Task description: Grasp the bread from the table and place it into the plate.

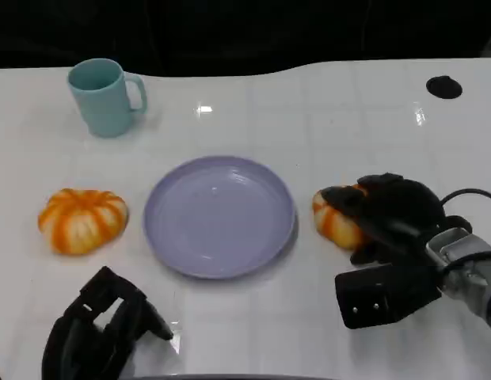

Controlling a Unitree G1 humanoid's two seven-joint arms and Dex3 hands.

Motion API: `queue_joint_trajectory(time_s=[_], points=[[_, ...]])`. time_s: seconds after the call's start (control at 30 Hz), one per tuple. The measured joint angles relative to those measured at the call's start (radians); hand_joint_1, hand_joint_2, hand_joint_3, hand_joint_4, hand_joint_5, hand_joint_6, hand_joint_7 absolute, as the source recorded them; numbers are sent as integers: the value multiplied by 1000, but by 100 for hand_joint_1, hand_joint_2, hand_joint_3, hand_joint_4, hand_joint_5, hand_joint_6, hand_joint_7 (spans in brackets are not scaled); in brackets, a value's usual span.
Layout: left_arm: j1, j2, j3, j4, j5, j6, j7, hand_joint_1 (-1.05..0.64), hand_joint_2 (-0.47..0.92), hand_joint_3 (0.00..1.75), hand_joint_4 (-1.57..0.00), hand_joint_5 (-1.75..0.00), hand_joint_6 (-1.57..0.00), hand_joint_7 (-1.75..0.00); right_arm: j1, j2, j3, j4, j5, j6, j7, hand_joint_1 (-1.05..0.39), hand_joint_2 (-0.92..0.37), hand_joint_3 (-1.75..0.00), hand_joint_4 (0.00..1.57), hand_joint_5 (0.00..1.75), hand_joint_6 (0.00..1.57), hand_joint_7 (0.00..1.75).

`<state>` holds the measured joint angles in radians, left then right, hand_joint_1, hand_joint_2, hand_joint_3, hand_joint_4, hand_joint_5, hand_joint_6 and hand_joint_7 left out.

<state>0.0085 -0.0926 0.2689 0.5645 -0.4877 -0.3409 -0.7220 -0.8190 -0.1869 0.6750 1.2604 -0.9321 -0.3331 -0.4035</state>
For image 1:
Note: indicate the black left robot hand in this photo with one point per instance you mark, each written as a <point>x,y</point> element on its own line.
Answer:
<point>91,340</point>

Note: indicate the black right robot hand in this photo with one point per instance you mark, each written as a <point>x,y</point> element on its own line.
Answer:
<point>404,202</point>

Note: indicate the orange and white bread roll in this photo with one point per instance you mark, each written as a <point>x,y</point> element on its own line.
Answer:
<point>82,219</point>
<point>334,225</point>

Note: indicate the dark grey robot torso edge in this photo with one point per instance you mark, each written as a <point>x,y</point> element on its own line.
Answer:
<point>221,377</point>

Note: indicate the lilac plate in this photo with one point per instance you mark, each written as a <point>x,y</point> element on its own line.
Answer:
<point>219,217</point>

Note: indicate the pale green mug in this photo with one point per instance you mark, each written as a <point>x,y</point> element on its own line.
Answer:
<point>102,99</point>

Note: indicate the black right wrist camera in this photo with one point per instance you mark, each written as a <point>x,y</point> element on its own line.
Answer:
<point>376,297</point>

